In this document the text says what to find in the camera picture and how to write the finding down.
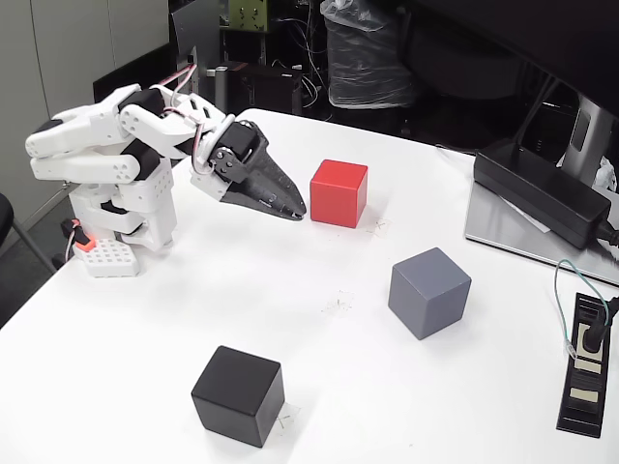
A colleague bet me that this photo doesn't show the black monitor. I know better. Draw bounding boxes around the black monitor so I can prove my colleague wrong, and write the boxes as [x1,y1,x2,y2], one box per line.
[405,0,619,115]

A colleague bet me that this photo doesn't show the grey cube block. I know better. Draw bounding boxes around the grey cube block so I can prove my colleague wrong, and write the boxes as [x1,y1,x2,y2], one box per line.
[387,246,473,342]

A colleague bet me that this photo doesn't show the green perforated board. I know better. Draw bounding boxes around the green perforated board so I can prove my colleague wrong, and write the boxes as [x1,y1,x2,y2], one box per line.
[227,0,270,33]

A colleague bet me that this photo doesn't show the plastic wrapped bin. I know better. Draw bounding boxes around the plastic wrapped bin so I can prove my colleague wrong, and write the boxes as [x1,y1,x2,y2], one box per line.
[319,0,417,110]

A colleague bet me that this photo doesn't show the silver monitor stand neck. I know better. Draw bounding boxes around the silver monitor stand neck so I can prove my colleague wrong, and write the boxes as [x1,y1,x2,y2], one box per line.
[563,94,619,188]

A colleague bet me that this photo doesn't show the grey computer tower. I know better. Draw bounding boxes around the grey computer tower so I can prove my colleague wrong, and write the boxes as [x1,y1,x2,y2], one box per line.
[168,0,228,112]

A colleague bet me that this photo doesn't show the red cube block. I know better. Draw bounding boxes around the red cube block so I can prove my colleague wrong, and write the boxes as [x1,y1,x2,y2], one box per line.
[309,159,369,229]

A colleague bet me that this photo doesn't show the white paper sheet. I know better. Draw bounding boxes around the white paper sheet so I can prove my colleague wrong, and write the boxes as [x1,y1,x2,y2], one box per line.
[497,192,552,236]

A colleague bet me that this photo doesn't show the black cube block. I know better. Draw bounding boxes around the black cube block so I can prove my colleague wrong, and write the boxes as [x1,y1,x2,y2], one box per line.
[191,344,286,449]

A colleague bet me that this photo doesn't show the thin green cable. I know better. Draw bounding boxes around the thin green cable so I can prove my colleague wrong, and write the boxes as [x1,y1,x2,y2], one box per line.
[553,259,608,360]

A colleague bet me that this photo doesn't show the silver monitor stand base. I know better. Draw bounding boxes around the silver monitor stand base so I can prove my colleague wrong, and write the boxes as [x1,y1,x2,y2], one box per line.
[463,181,619,286]

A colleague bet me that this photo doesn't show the black table outlet strip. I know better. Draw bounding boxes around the black table outlet strip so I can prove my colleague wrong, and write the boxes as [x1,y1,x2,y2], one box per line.
[555,292,613,439]

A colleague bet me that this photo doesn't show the black power adapter brick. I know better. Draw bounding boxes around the black power adapter brick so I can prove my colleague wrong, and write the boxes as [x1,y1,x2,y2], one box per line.
[472,137,613,250]

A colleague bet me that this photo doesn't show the black power plug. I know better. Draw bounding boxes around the black power plug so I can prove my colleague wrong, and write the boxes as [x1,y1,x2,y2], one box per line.
[579,294,619,353]

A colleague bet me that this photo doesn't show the white perforated clamp block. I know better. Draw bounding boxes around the white perforated clamp block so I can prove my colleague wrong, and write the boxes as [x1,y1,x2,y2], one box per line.
[79,237,141,279]

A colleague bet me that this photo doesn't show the black desktop case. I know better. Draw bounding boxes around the black desktop case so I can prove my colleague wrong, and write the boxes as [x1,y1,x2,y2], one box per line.
[226,61,305,115]

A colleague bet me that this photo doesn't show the black chair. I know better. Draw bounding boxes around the black chair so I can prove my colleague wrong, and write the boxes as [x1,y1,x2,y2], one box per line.
[0,192,59,275]

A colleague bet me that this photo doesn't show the orange cable connector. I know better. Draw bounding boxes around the orange cable connector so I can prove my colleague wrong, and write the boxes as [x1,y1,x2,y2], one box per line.
[60,217,95,252]

